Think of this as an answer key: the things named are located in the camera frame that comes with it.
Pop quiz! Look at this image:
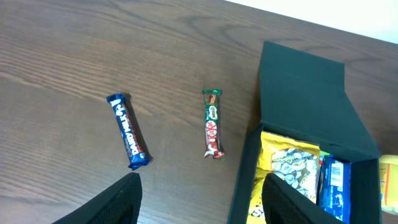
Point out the blue Oreo cookie pack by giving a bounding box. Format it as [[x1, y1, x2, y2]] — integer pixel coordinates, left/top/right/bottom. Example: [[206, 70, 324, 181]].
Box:
[[317, 156, 351, 223]]

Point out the green red KitKat Milo bar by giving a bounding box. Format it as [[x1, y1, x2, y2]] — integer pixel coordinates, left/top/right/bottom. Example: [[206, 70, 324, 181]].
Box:
[[201, 89, 224, 159]]

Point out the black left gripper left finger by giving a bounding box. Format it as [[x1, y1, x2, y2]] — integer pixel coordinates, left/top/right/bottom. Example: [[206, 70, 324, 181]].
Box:
[[55, 172, 142, 224]]

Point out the green Haribo gummy bag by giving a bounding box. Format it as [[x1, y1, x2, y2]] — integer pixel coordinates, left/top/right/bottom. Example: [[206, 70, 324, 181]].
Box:
[[320, 151, 330, 156]]

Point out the dark green open box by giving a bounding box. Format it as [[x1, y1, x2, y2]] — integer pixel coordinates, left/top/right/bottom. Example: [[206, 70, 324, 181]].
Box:
[[228, 41, 382, 223]]

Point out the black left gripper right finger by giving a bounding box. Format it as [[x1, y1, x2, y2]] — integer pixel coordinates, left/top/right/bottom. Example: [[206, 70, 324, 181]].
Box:
[[262, 173, 342, 224]]

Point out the purple Dairy Milk bar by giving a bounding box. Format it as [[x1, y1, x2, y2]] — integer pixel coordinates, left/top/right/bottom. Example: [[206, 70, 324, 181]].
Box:
[[106, 93, 150, 170]]

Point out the yellow Mentos gum bottle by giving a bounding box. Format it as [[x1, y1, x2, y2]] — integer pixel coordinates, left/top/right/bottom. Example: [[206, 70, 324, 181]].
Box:
[[379, 155, 398, 215]]

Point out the yellow Hacks candy bag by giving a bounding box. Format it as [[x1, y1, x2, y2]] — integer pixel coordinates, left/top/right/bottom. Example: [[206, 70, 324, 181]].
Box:
[[246, 131, 320, 223]]

